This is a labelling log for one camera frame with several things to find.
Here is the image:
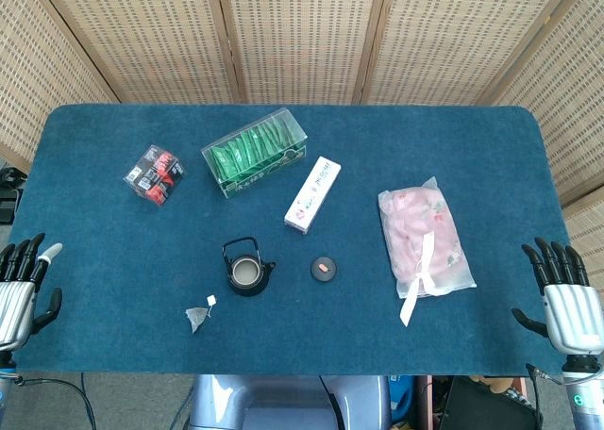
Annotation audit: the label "black lid with orange knob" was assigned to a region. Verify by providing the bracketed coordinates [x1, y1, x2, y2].
[310, 256, 338, 283]

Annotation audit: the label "clear box of green tea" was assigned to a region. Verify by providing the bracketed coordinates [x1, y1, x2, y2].
[201, 107, 310, 200]

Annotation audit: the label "black teapot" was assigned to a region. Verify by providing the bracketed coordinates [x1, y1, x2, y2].
[221, 236, 277, 298]

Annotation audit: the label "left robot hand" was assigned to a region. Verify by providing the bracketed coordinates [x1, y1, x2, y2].
[0, 233, 64, 356]

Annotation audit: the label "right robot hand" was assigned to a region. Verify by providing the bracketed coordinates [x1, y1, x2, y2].
[512, 236, 604, 356]

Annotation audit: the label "black case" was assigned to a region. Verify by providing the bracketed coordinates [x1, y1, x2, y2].
[443, 376, 544, 430]

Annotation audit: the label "pyramid tea bag with tag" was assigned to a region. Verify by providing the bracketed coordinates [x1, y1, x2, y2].
[185, 294, 219, 335]

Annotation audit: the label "black equipment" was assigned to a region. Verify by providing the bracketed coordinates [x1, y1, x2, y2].
[0, 165, 25, 224]

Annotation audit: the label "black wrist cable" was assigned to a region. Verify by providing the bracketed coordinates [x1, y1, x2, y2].
[13, 376, 98, 430]
[526, 362, 567, 430]

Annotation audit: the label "blue package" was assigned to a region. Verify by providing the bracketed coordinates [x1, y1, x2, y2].
[388, 375, 416, 424]

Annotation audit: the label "white toothpaste box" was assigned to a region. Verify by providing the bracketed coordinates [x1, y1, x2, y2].
[283, 156, 343, 236]

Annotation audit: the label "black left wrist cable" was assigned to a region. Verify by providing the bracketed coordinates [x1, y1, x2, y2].
[13, 376, 98, 430]

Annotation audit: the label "pink cloth in clear bag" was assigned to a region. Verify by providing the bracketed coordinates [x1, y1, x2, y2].
[377, 175, 478, 328]

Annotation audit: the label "blue-grey robot torso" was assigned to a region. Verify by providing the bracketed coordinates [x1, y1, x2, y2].
[188, 374, 393, 430]

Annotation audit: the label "woven rattan folding screen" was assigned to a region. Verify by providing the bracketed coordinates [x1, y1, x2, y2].
[0, 0, 604, 271]

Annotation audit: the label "clear box red black capsules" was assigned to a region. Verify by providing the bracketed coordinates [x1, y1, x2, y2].
[123, 143, 187, 208]

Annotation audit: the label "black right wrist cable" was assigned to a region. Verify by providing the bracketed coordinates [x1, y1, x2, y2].
[526, 362, 567, 430]

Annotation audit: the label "blue felt table cover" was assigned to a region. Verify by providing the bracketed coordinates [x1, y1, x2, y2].
[0, 103, 582, 377]

